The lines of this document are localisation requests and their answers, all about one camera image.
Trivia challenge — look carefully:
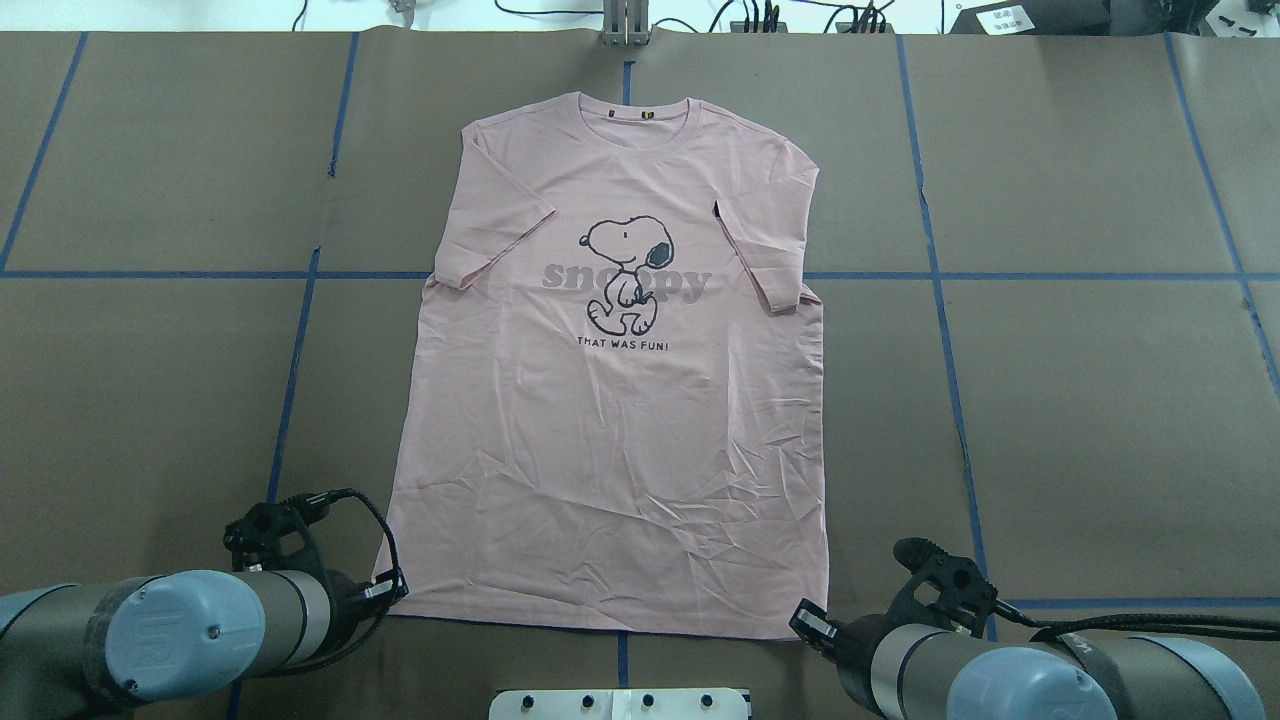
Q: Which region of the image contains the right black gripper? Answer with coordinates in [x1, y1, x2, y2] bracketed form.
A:
[788, 598, 899, 701]

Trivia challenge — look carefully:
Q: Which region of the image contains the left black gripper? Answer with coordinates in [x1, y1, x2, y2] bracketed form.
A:
[325, 568, 410, 651]

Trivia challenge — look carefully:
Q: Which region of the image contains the pink Snoopy t-shirt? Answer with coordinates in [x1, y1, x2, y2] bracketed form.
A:
[378, 92, 829, 641]

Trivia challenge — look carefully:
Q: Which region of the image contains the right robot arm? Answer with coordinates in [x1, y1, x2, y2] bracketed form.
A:
[790, 600, 1277, 719]

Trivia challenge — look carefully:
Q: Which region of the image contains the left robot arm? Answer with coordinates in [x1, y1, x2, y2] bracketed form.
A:
[1, 569, 407, 719]

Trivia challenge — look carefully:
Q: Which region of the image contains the brown paper table cover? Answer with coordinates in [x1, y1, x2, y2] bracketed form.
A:
[0, 29, 1280, 720]

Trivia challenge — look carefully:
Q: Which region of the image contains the black box white label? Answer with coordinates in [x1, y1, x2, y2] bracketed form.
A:
[945, 1, 1110, 36]

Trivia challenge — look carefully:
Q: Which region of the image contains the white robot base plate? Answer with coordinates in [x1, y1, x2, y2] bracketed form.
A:
[488, 687, 754, 719]

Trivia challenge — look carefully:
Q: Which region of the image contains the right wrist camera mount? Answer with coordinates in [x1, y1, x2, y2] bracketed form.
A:
[887, 537, 998, 639]

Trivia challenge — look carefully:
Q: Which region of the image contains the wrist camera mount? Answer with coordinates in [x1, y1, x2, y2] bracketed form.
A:
[223, 492, 335, 578]
[887, 537, 998, 639]

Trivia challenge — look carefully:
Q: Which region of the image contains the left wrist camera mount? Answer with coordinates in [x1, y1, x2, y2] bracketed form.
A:
[223, 492, 335, 578]

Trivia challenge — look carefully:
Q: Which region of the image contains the aluminium frame post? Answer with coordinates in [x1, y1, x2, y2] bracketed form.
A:
[602, 0, 652, 47]

